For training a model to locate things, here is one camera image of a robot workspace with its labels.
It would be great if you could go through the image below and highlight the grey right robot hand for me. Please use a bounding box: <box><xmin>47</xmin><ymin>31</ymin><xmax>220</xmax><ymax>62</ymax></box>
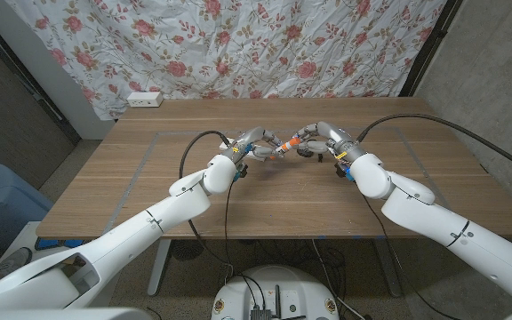
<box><xmin>295</xmin><ymin>121</ymin><xmax>367</xmax><ymax>164</ymax></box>

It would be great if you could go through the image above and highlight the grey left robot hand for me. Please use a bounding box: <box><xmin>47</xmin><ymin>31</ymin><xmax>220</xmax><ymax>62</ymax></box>
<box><xmin>220</xmin><ymin>125</ymin><xmax>286</xmax><ymax>164</ymax></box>

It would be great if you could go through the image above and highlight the orange blue white glue stick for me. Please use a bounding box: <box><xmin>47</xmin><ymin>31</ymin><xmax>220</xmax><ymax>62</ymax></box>
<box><xmin>269</xmin><ymin>140</ymin><xmax>292</xmax><ymax>160</ymax></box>

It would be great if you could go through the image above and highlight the flat white cardboard box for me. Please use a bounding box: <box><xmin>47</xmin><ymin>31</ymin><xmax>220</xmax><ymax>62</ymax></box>
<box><xmin>219</xmin><ymin>140</ymin><xmax>266</xmax><ymax>162</ymax></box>

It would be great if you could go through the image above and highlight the floral backdrop cloth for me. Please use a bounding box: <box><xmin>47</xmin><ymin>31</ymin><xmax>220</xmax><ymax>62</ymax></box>
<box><xmin>4</xmin><ymin>0</ymin><xmax>448</xmax><ymax>121</ymax></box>

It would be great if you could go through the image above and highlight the white power strip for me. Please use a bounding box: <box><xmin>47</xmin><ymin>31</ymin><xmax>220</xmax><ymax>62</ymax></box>
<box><xmin>126</xmin><ymin>91</ymin><xmax>164</xmax><ymax>108</ymax></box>

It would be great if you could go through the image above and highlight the black backdrop stand pole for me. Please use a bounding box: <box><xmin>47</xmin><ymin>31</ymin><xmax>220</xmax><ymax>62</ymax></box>
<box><xmin>398</xmin><ymin>0</ymin><xmax>464</xmax><ymax>98</ymax></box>

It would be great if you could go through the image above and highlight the grey table leg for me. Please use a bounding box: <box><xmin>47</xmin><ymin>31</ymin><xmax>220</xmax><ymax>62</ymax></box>
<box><xmin>373</xmin><ymin>237</ymin><xmax>404</xmax><ymax>298</ymax></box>

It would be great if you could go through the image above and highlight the white robot torso base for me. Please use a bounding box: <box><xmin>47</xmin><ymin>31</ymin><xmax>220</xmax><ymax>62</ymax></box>
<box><xmin>211</xmin><ymin>265</ymin><xmax>340</xmax><ymax>320</ymax></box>

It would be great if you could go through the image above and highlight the white table leg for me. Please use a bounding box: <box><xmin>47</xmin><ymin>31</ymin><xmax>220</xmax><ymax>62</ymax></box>
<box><xmin>147</xmin><ymin>238</ymin><xmax>172</xmax><ymax>297</ymax></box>

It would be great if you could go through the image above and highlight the blue flat floor item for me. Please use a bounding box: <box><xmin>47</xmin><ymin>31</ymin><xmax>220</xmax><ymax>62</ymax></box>
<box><xmin>34</xmin><ymin>237</ymin><xmax>84</xmax><ymax>251</ymax></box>

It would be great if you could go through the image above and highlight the blue plastic bin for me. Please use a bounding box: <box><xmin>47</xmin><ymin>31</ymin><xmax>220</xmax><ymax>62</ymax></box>
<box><xmin>0</xmin><ymin>163</ymin><xmax>55</xmax><ymax>252</ymax></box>

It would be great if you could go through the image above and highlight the grey sneaker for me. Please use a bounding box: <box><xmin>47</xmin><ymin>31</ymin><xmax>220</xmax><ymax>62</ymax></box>
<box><xmin>0</xmin><ymin>246</ymin><xmax>33</xmax><ymax>273</ymax></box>

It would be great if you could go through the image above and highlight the black round case with strap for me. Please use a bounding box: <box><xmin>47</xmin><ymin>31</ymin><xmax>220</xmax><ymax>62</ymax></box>
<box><xmin>296</xmin><ymin>146</ymin><xmax>328</xmax><ymax>163</ymax></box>

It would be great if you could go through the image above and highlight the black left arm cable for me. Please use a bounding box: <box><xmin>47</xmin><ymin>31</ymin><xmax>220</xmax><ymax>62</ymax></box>
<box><xmin>179</xmin><ymin>130</ymin><xmax>236</xmax><ymax>277</ymax></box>

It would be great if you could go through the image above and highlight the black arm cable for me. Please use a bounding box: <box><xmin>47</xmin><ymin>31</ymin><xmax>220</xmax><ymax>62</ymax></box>
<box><xmin>356</xmin><ymin>113</ymin><xmax>512</xmax><ymax>181</ymax></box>
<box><xmin>179</xmin><ymin>130</ymin><xmax>236</xmax><ymax>277</ymax></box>

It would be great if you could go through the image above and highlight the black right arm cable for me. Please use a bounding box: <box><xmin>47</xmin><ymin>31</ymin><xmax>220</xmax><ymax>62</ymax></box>
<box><xmin>356</xmin><ymin>113</ymin><xmax>512</xmax><ymax>181</ymax></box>

